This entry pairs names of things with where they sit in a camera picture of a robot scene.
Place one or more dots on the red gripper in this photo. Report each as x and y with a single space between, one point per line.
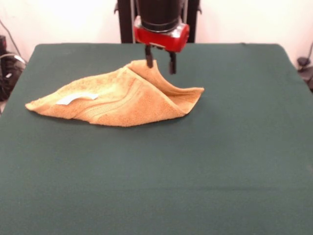
161 40

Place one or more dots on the tan terry towel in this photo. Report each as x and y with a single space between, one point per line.
122 102

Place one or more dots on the dark green table cloth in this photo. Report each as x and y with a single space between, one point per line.
73 171

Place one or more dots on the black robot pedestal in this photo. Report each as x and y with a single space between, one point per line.
126 24

